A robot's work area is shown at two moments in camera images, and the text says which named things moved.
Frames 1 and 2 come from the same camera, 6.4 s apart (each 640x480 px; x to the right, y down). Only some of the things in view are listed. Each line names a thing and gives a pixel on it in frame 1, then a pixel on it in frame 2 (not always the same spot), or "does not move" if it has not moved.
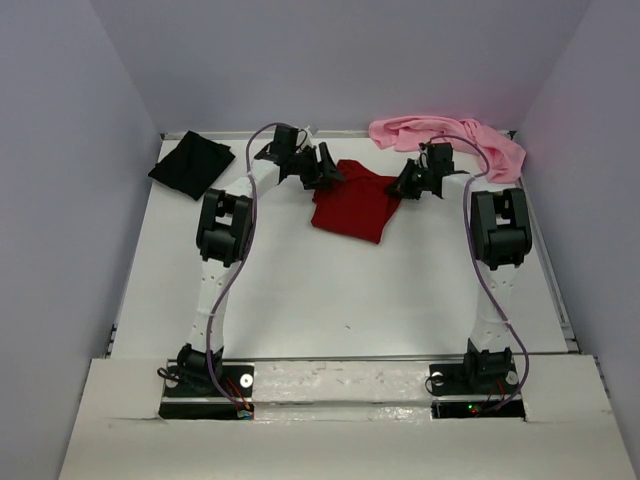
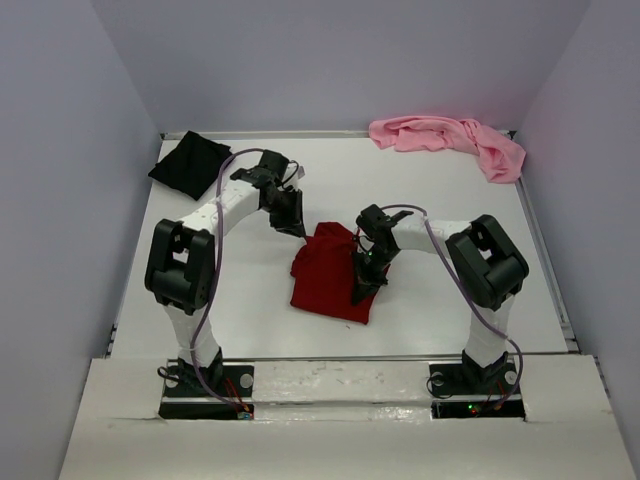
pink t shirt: (505, 156) does not move
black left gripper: (323, 170) -> (293, 223)
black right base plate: (455, 395) does not move
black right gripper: (403, 187) -> (365, 282)
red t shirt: (357, 207) -> (323, 275)
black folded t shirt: (192, 165) does not move
